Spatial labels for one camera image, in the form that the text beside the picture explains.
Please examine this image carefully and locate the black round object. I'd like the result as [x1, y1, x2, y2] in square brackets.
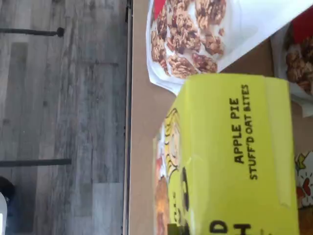
[0, 176, 16, 217]

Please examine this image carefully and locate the red label granola bag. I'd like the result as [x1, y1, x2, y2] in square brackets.
[145, 0, 313, 92]
[271, 23, 313, 117]

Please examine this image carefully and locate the green Bobo's apple pie box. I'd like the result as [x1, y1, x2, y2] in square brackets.
[294, 150, 313, 235]
[153, 74, 301, 235]

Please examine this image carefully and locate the white plastic housing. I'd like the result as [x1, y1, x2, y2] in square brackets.
[0, 192, 7, 235]

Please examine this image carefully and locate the black rod with round foot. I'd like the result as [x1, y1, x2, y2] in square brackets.
[0, 27, 66, 38]

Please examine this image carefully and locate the wooden shelf board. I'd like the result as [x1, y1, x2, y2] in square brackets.
[131, 0, 313, 235]

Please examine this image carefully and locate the black metal shelving rack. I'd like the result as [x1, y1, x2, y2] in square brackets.
[122, 0, 134, 235]

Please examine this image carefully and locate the black metal rod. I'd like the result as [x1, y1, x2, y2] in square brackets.
[0, 158, 72, 167]

